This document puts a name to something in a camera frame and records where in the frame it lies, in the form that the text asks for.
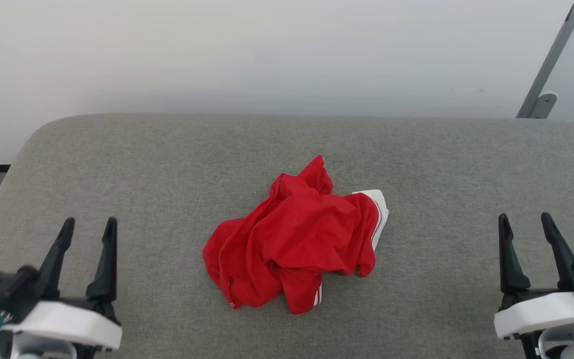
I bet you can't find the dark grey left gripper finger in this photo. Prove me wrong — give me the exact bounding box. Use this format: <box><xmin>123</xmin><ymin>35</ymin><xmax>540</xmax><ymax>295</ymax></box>
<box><xmin>35</xmin><ymin>217</ymin><xmax>76</xmax><ymax>300</ymax></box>
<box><xmin>86</xmin><ymin>216</ymin><xmax>118</xmax><ymax>303</ymax></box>

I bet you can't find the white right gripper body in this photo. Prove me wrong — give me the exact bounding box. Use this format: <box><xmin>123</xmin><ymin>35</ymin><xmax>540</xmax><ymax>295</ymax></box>
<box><xmin>494</xmin><ymin>288</ymin><xmax>574</xmax><ymax>359</ymax></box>

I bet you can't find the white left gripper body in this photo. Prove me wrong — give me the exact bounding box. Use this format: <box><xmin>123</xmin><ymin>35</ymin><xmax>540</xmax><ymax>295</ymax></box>
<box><xmin>3</xmin><ymin>298</ymin><xmax>123</xmax><ymax>359</ymax></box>

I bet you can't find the grey metal post bracket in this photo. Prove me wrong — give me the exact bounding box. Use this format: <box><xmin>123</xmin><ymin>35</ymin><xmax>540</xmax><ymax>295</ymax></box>
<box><xmin>530</xmin><ymin>93</ymin><xmax>558</xmax><ymax>119</ymax></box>

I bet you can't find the red garment with white trim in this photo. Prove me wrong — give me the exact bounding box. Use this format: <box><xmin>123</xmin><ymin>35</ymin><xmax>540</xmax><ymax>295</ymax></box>
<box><xmin>203</xmin><ymin>155</ymin><xmax>390</xmax><ymax>315</ymax></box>

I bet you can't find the grey metal post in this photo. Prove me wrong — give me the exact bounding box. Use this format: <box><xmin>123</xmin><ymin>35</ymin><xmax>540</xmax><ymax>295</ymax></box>
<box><xmin>516</xmin><ymin>0</ymin><xmax>574</xmax><ymax>119</ymax></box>

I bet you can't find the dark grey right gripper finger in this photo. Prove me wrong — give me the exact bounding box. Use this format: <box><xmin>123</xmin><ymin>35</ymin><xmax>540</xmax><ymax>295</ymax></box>
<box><xmin>498</xmin><ymin>213</ymin><xmax>531</xmax><ymax>295</ymax></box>
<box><xmin>541</xmin><ymin>212</ymin><xmax>574</xmax><ymax>291</ymax></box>

